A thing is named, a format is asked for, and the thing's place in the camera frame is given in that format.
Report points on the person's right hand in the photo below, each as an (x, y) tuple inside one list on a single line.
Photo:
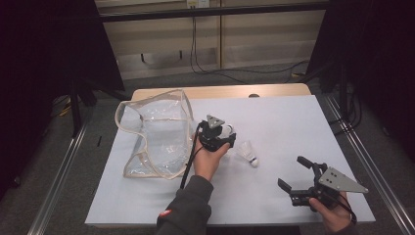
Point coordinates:
[(337, 217)]

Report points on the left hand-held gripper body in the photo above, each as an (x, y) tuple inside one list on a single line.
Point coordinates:
[(212, 137)]

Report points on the metal floor rail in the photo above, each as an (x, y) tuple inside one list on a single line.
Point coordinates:
[(55, 196), (375, 169)]

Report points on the person's left hand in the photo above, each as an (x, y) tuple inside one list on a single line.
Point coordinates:
[(207, 163)]

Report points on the white wall socket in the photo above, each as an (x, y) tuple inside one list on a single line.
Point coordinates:
[(197, 3)]

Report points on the clear plastic bag beige trim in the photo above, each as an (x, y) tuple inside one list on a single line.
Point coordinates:
[(163, 140)]

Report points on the black metal stand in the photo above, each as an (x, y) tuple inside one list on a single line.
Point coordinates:
[(75, 107), (342, 88)]

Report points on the black horizontal bar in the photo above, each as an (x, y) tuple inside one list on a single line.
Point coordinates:
[(195, 13)]

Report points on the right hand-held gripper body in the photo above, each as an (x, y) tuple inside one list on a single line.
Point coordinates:
[(339, 182)]

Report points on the small black stick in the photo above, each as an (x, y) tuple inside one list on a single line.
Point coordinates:
[(99, 141)]

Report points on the dark round table grommet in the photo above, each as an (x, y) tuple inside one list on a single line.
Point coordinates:
[(253, 95)]

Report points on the dark curtain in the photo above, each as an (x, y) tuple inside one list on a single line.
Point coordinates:
[(39, 65), (385, 65)]

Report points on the wooden table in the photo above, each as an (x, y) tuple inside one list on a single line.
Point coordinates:
[(228, 90)]

